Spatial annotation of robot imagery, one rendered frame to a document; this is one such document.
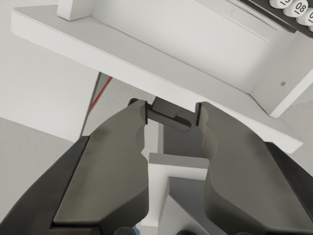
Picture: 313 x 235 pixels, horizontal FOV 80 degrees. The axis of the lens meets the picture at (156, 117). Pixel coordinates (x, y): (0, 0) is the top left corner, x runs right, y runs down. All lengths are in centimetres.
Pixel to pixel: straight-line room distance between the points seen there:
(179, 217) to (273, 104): 33
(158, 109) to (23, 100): 32
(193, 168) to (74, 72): 33
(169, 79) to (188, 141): 46
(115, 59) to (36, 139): 155
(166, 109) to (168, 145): 39
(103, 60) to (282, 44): 21
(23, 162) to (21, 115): 148
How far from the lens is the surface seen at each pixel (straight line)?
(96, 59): 17
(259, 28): 26
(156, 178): 50
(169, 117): 20
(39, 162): 186
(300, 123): 160
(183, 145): 59
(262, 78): 29
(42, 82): 41
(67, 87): 39
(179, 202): 46
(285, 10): 20
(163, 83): 17
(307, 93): 144
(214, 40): 26
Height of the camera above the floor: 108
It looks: 58 degrees down
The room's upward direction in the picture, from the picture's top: 177 degrees counter-clockwise
